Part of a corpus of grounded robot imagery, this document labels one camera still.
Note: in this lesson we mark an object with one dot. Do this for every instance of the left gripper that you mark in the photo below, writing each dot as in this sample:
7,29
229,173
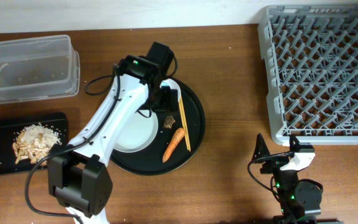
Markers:
170,102

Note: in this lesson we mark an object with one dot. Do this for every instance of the black rectangular tray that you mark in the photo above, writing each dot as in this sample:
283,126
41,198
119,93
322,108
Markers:
11,128

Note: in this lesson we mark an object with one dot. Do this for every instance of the brown food lump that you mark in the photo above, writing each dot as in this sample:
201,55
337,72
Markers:
169,122

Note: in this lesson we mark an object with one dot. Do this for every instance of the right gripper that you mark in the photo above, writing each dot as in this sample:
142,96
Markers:
275,163

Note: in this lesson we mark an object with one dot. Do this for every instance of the rice and peanut scraps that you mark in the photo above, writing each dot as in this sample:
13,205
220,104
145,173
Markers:
34,143

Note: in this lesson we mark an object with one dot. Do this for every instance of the clear plastic bin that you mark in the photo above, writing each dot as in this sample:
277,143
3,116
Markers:
38,68

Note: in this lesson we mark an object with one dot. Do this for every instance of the white bowl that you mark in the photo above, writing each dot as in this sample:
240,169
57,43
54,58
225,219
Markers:
173,85

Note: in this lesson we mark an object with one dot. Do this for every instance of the orange carrot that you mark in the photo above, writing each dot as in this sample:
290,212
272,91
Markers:
177,137

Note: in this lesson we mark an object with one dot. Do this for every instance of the grey dishwasher rack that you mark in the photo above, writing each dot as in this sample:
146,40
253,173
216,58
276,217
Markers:
311,58

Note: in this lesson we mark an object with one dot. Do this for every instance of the round black serving tray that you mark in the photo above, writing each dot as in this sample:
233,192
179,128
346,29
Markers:
149,160

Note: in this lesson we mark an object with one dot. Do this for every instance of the grey-white plate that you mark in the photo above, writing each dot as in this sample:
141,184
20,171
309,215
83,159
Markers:
137,134

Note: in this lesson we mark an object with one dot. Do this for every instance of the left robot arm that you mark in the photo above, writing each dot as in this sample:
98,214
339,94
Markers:
77,173

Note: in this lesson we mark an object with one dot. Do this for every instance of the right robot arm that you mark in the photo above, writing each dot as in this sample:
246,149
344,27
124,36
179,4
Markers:
299,199

